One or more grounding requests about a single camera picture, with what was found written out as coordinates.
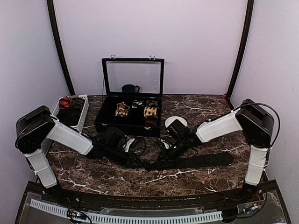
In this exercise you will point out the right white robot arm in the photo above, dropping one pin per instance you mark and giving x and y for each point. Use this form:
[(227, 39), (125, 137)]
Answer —
[(250, 118)]

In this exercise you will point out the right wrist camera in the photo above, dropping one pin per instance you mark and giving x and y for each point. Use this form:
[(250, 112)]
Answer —
[(177, 130)]

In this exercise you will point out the black white rolled tie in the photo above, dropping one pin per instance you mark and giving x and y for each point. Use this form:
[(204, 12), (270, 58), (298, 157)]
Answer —
[(137, 104)]

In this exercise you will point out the white and orange bowl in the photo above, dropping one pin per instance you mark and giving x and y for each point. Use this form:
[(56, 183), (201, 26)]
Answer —
[(171, 119)]

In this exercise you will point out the black tie storage box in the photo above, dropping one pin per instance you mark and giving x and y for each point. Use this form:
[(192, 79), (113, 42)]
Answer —
[(148, 73)]

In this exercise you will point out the dark blue mug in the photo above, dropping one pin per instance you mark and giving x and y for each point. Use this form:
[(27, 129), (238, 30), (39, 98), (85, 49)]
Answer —
[(130, 88)]

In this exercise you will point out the white cable duct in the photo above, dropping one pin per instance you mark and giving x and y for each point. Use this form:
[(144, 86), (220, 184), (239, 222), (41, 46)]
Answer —
[(118, 216)]

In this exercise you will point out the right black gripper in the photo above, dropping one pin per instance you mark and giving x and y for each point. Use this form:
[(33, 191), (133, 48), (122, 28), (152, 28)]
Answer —
[(165, 155)]

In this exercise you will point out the tan patterned rolled tie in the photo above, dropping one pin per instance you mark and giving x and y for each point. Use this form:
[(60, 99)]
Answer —
[(151, 109)]

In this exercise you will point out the red black rolled tie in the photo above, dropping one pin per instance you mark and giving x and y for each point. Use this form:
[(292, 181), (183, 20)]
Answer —
[(151, 122)]

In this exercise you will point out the brown rolled tie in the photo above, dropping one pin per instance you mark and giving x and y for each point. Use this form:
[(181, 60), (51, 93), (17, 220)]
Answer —
[(77, 103)]

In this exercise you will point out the white plastic basket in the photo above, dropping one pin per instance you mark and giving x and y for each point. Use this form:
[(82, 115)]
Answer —
[(73, 117)]

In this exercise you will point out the orange striped rolled tie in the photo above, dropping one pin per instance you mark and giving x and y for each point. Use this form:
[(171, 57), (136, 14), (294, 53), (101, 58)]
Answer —
[(65, 103)]

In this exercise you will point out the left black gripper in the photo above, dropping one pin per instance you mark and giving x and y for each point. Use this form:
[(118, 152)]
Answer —
[(130, 160)]

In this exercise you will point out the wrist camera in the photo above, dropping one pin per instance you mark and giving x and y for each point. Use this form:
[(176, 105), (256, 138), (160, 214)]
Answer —
[(113, 136), (177, 130)]

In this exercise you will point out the leopard print rolled tie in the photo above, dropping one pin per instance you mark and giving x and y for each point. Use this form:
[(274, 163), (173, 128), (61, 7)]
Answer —
[(122, 110)]

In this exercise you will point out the black necktie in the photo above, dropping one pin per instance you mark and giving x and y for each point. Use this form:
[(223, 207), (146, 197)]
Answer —
[(208, 160)]

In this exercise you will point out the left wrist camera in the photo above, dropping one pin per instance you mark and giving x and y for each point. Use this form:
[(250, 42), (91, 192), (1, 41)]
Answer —
[(113, 136)]

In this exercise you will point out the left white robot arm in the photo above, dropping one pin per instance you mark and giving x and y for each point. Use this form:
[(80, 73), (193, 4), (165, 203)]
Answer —
[(38, 125)]

